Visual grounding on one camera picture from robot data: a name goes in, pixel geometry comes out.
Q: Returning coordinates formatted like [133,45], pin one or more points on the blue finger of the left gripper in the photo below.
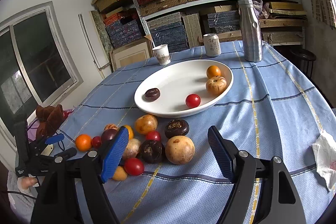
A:
[66,154]
[54,139]

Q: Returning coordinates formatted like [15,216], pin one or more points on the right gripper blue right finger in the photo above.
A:
[224,151]

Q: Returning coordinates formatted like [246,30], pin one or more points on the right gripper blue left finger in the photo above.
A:
[113,152]

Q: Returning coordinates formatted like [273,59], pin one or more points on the brown kiwi-like fruit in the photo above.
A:
[132,149]

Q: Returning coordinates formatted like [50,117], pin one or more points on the dark red plum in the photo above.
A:
[108,134]

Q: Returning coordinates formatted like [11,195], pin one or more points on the yellow-orange persimmon fruit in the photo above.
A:
[130,131]

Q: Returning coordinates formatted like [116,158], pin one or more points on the small speckled tan fruit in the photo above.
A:
[110,126]

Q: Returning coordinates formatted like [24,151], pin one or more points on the red cherry tomato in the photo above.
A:
[134,166]
[96,142]
[153,135]
[192,101]

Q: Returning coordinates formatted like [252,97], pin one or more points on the large orange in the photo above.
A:
[83,142]

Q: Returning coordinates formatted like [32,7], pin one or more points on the small tan longan fruit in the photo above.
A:
[120,174]

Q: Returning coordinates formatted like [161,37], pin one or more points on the dark mangosteen hidden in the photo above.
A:
[152,151]

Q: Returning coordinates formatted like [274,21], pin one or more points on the tan round pear large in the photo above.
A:
[179,150]

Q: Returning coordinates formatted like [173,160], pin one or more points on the dark brown mangosteen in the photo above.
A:
[152,94]
[176,127]

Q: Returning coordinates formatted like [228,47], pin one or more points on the striped small apple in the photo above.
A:
[216,85]

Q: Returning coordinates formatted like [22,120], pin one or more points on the small orange tomato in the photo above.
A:
[213,71]

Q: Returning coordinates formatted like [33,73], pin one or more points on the red cherry tomato front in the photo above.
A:
[134,166]

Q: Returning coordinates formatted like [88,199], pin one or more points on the grey sleeved left forearm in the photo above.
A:
[21,202]

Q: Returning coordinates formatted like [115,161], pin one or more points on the person's left hand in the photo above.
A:
[25,183]

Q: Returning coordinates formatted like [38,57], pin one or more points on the brown plush toy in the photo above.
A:
[50,119]

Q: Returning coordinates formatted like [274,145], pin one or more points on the large white oval plate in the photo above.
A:
[175,83]

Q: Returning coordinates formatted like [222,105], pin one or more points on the wooden framed panel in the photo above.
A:
[136,51]

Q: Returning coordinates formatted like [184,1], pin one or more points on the crumpled white tissue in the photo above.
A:
[324,155]

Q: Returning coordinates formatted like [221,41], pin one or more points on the white paper cup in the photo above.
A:
[162,54]

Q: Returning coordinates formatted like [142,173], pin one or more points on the white beverage can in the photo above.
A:
[212,45]

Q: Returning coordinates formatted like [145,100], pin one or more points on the silver metal bottle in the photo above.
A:
[250,31]

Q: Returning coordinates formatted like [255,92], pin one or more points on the black round stool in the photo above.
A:
[305,60]

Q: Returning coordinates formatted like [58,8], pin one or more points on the pink crumpled cloth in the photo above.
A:
[261,9]

